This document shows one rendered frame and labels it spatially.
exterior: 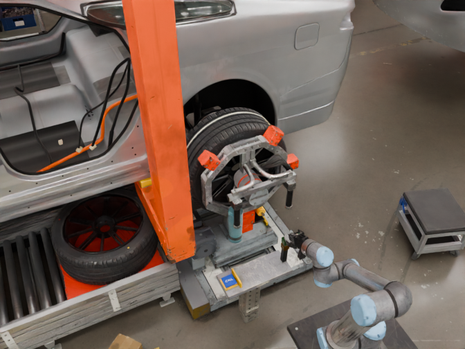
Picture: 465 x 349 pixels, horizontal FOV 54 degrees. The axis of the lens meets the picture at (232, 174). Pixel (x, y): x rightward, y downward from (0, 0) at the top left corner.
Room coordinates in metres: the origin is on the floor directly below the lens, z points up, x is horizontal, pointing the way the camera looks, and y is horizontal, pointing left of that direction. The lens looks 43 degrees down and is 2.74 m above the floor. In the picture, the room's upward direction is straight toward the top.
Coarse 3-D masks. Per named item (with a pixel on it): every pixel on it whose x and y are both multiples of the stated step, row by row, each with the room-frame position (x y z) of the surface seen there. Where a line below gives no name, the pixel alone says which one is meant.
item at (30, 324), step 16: (144, 272) 1.66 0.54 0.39; (160, 272) 1.67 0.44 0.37; (176, 272) 1.72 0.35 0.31; (112, 288) 1.55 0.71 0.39; (128, 288) 1.58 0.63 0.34; (144, 288) 1.62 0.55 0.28; (64, 304) 1.44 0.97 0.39; (80, 304) 1.46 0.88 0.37; (96, 304) 1.49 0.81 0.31; (112, 304) 1.52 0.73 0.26; (16, 320) 1.34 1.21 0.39; (32, 320) 1.34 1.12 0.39; (48, 320) 1.37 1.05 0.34; (64, 320) 1.41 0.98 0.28; (0, 336) 1.26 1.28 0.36; (16, 336) 1.29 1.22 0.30
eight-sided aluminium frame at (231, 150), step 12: (240, 144) 2.01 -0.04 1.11; (252, 144) 2.00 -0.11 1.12; (264, 144) 2.03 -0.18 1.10; (228, 156) 1.93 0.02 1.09; (216, 168) 1.90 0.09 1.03; (276, 168) 2.13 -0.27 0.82; (204, 180) 1.87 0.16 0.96; (204, 192) 1.88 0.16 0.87; (204, 204) 1.89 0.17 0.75; (216, 204) 1.94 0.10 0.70
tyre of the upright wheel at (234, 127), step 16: (224, 112) 2.22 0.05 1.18; (256, 112) 2.32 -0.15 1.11; (208, 128) 2.11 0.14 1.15; (224, 128) 2.08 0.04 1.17; (240, 128) 2.07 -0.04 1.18; (256, 128) 2.10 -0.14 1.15; (192, 144) 2.07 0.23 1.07; (208, 144) 2.00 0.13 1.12; (224, 144) 2.01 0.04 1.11; (192, 160) 1.99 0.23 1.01; (192, 176) 1.93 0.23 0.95; (192, 192) 1.92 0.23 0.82
